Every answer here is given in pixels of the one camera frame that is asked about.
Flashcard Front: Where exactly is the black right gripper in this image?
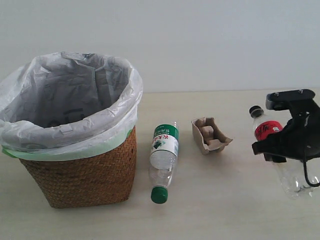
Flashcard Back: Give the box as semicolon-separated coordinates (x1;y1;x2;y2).
251;89;320;163

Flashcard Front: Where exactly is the red label plastic cola bottle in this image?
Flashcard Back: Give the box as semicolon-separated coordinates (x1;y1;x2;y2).
249;105;316;199

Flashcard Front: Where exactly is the grey cardboard pulp tray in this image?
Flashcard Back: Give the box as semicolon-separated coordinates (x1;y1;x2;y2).
191;117;233;155

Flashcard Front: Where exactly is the green label plastic water bottle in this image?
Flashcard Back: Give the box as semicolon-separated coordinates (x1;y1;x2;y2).
148;121;180;204

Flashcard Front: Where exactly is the woven wicker trash basket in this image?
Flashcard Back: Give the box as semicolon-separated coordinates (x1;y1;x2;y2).
20;128;137;209

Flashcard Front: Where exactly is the white and green bin liner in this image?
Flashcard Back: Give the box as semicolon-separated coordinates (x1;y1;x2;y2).
0;51;144;161

